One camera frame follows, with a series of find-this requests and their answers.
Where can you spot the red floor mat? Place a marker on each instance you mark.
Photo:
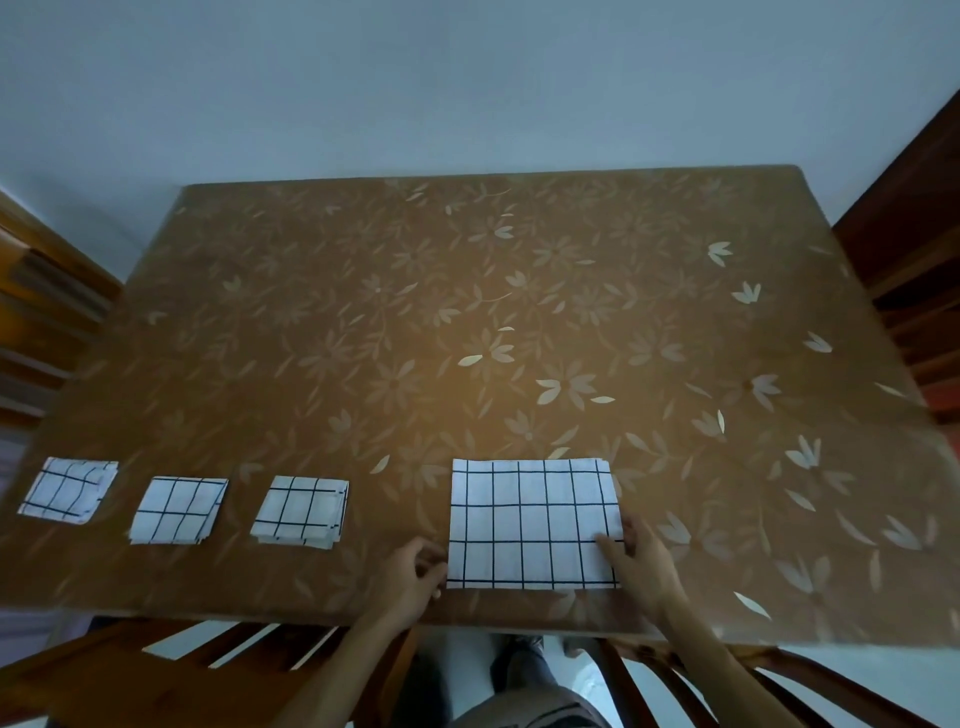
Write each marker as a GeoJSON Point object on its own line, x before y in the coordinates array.
{"type": "Point", "coordinates": [946, 416]}

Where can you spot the person's left hand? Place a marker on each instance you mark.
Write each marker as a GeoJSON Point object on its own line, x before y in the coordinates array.
{"type": "Point", "coordinates": [405, 585]}

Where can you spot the person's right forearm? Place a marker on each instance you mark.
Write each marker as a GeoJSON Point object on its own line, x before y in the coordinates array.
{"type": "Point", "coordinates": [720, 667]}

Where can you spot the brown floral table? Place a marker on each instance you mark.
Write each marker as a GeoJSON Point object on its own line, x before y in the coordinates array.
{"type": "Point", "coordinates": [450, 315]}

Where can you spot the person's right hand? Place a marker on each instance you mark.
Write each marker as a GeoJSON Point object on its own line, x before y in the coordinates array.
{"type": "Point", "coordinates": [649, 566]}

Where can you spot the wooden chair right far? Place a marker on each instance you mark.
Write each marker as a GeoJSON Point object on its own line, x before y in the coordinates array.
{"type": "Point", "coordinates": [892, 217]}

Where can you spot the person's left forearm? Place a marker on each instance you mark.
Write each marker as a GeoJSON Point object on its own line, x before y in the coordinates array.
{"type": "Point", "coordinates": [337, 675]}

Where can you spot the light grey printed shirt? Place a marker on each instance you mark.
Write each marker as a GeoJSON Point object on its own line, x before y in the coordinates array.
{"type": "Point", "coordinates": [525, 709]}

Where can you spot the grid cloth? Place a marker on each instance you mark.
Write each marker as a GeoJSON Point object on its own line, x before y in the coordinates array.
{"type": "Point", "coordinates": [67, 491]}
{"type": "Point", "coordinates": [178, 511]}
{"type": "Point", "coordinates": [300, 511]}
{"type": "Point", "coordinates": [532, 517]}

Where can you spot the wooden shelf cabinet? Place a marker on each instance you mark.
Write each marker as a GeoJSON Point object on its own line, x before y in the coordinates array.
{"type": "Point", "coordinates": [11, 465]}

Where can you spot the dark grey shoe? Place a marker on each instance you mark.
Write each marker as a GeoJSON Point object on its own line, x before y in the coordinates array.
{"type": "Point", "coordinates": [525, 660]}

